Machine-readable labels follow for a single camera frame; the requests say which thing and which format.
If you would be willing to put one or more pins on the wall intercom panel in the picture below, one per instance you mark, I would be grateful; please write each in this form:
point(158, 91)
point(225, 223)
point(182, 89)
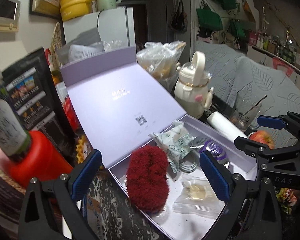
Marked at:
point(9, 16)

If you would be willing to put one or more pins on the red canister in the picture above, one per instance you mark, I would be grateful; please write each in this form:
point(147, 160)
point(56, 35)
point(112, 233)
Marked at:
point(42, 161)

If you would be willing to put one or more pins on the red apple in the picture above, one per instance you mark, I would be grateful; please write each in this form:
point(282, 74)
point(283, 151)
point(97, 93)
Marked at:
point(262, 137)

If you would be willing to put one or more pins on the purple drawstring pouch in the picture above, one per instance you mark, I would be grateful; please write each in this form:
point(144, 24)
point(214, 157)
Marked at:
point(214, 148)

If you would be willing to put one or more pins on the glass cup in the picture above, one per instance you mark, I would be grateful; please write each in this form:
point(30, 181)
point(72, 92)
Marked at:
point(244, 113)

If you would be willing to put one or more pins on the plastic bag of food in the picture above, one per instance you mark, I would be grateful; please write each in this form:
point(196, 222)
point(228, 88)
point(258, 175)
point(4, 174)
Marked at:
point(161, 61)

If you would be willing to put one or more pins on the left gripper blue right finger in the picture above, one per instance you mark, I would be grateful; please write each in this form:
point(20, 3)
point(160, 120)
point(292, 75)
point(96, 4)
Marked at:
point(218, 176)

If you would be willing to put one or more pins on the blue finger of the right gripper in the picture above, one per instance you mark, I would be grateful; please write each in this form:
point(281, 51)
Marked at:
point(271, 122)

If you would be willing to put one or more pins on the white tissue roll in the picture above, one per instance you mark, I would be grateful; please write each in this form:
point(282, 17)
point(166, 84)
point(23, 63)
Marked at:
point(224, 126)

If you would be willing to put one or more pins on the leaf print cloth bag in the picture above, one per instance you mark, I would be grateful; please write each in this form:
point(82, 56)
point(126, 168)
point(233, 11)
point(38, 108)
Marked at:
point(176, 144)

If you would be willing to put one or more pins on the red fuzzy knit item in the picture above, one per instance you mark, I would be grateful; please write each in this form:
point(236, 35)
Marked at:
point(146, 179)

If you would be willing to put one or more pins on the lavender gift box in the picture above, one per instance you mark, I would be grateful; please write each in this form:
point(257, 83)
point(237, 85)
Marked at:
point(119, 105)

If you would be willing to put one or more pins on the cream cartoon water bottle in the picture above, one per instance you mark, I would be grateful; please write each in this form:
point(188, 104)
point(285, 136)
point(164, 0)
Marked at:
point(191, 90)

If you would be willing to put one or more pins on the black snack pouch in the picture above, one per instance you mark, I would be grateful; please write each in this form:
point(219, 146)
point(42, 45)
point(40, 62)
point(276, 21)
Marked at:
point(34, 98)

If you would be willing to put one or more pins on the dark label jar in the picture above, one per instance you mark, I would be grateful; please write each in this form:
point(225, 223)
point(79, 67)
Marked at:
point(15, 141)

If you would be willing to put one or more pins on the white refrigerator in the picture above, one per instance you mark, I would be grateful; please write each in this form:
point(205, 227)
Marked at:
point(114, 27)

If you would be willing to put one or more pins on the yellow pot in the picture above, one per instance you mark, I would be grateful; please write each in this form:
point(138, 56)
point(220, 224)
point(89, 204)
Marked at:
point(71, 9)

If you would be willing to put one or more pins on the green tote bag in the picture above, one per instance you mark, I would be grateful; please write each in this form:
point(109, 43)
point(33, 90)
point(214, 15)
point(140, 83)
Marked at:
point(207, 18)

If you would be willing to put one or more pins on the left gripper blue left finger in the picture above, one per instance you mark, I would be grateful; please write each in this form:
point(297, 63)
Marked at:
point(83, 174)

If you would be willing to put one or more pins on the clear plastic snack bag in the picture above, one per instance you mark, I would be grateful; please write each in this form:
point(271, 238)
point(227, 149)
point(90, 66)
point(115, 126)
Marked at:
point(197, 197)

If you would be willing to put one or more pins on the leaf pattern chair cover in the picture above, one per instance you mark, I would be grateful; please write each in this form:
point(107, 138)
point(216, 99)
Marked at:
point(242, 86)

